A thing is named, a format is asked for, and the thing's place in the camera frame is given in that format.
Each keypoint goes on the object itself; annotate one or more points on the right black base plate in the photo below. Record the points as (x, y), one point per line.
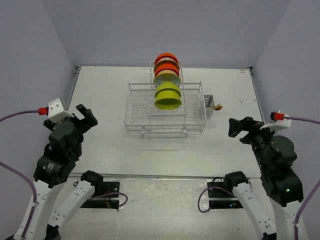
(219, 200)

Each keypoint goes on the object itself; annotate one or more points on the small brown object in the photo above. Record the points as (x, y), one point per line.
(217, 107)

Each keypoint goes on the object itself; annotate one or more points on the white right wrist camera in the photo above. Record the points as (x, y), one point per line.
(277, 122)

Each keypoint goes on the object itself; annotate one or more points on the white wire dish rack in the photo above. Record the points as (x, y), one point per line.
(143, 118)

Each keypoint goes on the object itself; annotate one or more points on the orange bowl front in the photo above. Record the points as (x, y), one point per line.
(167, 66)

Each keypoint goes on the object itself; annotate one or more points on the yellow sun patterned bowl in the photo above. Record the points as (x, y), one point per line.
(167, 76)

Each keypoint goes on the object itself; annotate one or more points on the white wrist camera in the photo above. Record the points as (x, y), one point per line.
(56, 111)
(277, 122)

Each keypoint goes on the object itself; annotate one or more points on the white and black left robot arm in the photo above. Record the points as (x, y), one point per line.
(41, 221)

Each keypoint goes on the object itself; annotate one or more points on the white cutlery holder basket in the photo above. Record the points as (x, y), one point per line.
(209, 105)

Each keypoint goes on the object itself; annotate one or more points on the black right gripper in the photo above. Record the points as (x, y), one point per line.
(247, 123)

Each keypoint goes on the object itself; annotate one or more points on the floral patterned bowl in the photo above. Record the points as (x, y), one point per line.
(165, 60)

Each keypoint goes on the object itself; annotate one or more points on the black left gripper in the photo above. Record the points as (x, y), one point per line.
(90, 119)

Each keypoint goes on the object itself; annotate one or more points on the lime green bowl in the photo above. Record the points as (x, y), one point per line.
(167, 96)

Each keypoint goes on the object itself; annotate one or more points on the orange bowl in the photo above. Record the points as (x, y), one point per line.
(166, 55)
(167, 66)

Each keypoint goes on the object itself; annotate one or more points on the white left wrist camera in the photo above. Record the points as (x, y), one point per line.
(56, 111)

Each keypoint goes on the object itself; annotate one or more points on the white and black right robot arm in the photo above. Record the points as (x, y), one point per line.
(274, 155)

